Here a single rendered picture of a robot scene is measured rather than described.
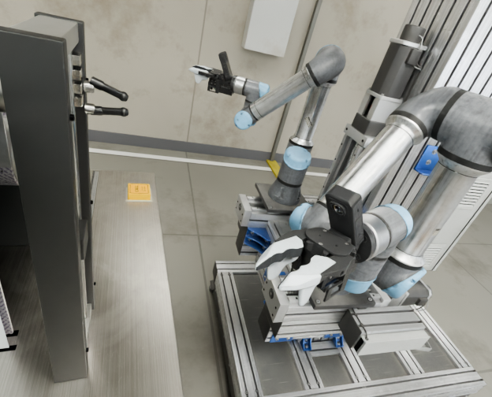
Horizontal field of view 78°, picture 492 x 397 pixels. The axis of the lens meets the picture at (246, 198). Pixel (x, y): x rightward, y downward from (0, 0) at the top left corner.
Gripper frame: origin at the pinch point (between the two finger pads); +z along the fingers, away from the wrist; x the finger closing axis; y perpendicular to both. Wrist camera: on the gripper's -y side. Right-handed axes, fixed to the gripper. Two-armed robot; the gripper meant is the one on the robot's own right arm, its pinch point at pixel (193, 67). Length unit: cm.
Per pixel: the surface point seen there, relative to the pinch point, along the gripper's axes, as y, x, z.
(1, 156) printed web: -10, -100, -4
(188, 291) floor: 121, -31, -21
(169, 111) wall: 101, 150, 78
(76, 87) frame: -27, -101, -22
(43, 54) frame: -34, -111, -28
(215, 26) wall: 16, 177, 47
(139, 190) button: 23, -63, -8
